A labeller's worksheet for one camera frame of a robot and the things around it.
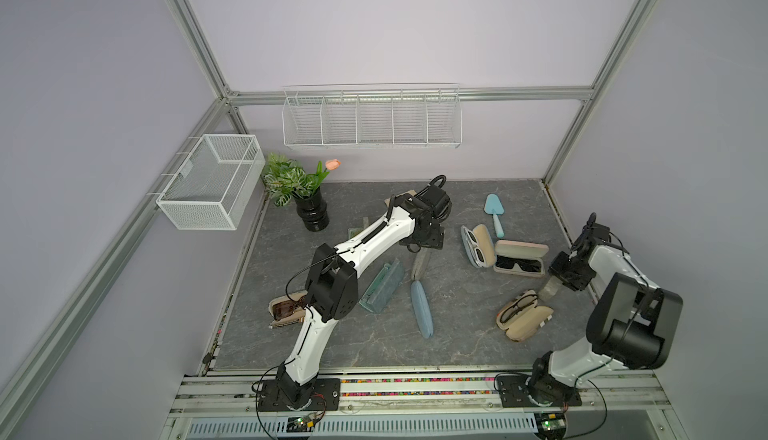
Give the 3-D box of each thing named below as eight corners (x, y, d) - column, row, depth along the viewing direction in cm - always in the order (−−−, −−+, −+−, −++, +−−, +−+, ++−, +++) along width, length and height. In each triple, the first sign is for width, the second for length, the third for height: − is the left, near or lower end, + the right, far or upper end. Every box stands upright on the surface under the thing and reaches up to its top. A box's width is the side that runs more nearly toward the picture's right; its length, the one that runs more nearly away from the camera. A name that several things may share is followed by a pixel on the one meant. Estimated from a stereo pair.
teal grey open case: (359, 305, 90) (356, 295, 84) (387, 264, 99) (386, 253, 93) (379, 317, 88) (378, 308, 82) (406, 275, 97) (406, 263, 91)
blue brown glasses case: (422, 340, 84) (423, 334, 79) (409, 289, 93) (410, 281, 89) (434, 337, 84) (436, 331, 80) (421, 287, 94) (422, 279, 90)
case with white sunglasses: (466, 268, 98) (468, 263, 95) (460, 230, 108) (461, 224, 105) (494, 268, 98) (497, 263, 95) (485, 230, 108) (487, 224, 105)
